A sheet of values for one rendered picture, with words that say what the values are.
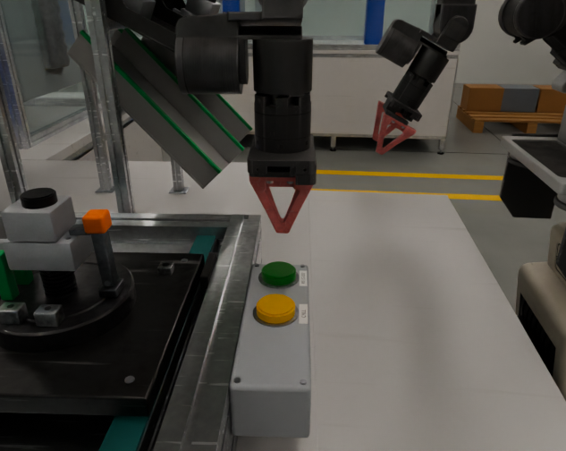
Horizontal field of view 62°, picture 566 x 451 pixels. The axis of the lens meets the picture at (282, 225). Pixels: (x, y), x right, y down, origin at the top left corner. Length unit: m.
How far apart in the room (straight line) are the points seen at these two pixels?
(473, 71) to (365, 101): 5.06
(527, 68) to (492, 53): 0.69
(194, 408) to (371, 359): 0.26
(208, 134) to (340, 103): 3.61
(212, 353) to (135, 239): 0.31
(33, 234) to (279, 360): 0.25
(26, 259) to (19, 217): 0.04
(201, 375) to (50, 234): 0.18
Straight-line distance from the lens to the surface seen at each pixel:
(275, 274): 0.54
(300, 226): 0.91
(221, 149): 0.86
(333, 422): 0.53
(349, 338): 0.63
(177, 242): 0.72
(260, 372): 0.43
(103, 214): 0.46
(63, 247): 0.47
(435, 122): 4.55
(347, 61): 4.38
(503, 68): 9.45
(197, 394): 0.43
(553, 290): 0.95
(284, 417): 0.44
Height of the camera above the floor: 1.25
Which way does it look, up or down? 25 degrees down
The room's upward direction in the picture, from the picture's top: straight up
